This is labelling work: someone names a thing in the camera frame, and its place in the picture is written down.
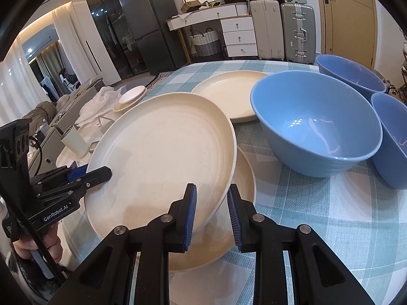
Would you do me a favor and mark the grey low cabinet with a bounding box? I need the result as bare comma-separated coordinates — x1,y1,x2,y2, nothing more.
27,127,66,170

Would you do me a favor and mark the dark grey refrigerator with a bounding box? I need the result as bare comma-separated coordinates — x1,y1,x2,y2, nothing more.
119,0,191,76

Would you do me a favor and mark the white sheer curtain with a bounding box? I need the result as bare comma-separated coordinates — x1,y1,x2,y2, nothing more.
0,38,43,128

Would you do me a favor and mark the scattered pile of shoes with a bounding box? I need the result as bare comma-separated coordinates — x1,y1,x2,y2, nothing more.
383,79,407,103

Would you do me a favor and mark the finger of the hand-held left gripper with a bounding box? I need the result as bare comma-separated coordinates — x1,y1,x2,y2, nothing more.
30,164,89,192
37,167,113,202

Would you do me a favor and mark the person's left hand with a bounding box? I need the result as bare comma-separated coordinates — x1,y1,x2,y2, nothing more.
11,221,63,263

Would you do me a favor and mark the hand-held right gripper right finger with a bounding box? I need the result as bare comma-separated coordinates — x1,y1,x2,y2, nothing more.
227,183,377,305

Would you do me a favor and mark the woven laundry basket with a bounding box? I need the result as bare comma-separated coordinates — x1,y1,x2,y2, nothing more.
191,29,222,63

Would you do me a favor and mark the cream speckled plate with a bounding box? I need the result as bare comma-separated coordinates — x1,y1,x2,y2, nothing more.
83,92,238,241
167,148,257,273
191,71,271,124

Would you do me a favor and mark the white plastic bag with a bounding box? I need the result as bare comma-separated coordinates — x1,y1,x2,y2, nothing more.
76,86,123,127

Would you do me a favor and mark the green checked tablecloth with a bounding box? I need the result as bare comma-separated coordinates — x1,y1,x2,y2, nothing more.
57,60,407,305

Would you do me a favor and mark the small cream plate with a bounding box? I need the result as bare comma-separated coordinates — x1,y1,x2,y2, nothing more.
113,93,148,112

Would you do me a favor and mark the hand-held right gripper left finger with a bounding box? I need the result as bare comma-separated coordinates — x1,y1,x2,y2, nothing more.
60,183,198,305

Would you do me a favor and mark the beige wooden door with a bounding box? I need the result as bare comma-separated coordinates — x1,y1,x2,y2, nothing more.
315,0,378,66

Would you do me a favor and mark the person's left forearm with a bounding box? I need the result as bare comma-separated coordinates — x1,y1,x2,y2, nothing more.
5,254,69,302

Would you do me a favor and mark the small white plate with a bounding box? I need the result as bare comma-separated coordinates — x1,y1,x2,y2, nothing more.
119,86,147,105

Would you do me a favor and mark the blue ceramic bowl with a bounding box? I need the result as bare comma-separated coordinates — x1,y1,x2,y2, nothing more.
250,71,383,178
371,93,407,189
315,54,387,96

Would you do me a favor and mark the silver suitcase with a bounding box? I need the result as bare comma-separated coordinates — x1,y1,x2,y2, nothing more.
280,3,317,63

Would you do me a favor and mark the white vanity desk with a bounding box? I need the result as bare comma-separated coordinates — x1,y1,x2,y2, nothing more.
166,2,259,62

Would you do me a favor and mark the white suitcase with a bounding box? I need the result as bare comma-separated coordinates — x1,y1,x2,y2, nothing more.
250,0,286,61

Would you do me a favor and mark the white tumbler cup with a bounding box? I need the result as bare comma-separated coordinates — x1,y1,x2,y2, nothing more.
60,126,88,158

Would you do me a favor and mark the dark glass cabinet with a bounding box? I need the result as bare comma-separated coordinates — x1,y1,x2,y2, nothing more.
83,0,134,81

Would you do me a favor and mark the grey sofa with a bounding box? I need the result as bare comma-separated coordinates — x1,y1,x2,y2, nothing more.
25,76,105,134

